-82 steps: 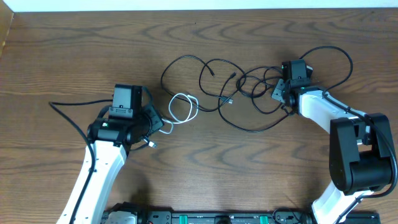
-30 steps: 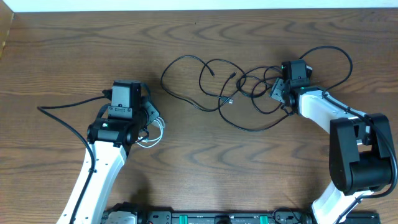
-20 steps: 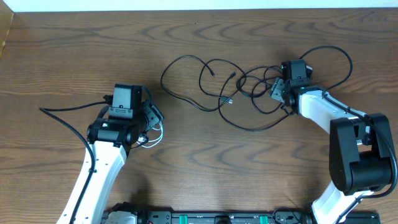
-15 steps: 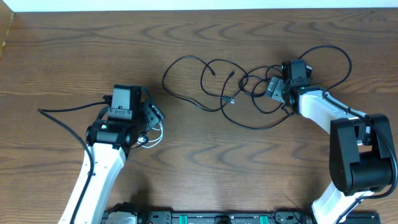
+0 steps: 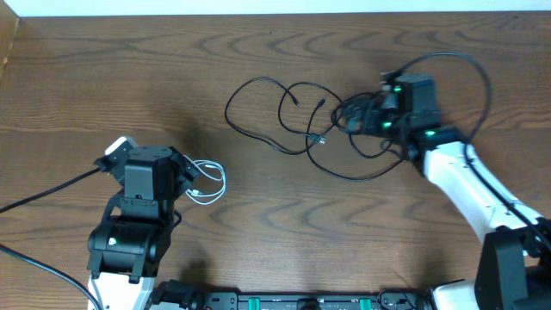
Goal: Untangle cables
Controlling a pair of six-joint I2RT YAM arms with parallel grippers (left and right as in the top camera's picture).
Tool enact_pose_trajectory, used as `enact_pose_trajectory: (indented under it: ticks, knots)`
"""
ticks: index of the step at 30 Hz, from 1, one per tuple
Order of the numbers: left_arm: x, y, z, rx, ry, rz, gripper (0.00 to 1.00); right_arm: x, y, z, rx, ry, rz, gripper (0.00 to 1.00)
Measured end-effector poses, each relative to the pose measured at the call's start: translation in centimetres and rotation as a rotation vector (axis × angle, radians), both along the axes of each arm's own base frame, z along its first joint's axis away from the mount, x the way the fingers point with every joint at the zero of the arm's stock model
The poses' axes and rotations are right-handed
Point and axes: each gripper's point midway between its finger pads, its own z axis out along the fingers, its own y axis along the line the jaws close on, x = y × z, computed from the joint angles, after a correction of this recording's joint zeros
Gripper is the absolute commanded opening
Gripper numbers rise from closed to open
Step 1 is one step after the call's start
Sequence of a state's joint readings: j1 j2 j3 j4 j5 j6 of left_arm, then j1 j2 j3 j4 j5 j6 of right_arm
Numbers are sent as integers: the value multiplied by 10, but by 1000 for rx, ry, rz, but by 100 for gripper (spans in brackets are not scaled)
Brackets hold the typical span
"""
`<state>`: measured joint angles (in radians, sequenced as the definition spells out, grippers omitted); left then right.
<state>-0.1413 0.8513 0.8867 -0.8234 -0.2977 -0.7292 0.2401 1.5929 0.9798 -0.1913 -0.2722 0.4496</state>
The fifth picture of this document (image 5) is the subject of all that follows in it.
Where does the white usb cable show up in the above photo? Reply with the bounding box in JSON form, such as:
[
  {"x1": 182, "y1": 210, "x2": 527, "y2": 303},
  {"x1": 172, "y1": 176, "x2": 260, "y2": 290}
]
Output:
[{"x1": 183, "y1": 155, "x2": 227, "y2": 206}]

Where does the black thin cable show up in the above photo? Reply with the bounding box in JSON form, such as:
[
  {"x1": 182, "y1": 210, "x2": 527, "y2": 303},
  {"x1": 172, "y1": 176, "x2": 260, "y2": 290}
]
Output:
[{"x1": 224, "y1": 77, "x2": 406, "y2": 182}]

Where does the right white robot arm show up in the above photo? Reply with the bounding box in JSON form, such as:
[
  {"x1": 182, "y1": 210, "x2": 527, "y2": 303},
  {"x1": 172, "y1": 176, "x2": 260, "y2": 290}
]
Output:
[{"x1": 337, "y1": 74, "x2": 550, "y2": 309}]

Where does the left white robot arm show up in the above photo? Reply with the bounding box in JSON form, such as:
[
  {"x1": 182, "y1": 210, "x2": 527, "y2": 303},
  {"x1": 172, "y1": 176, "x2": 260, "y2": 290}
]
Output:
[{"x1": 87, "y1": 141, "x2": 199, "y2": 309}]

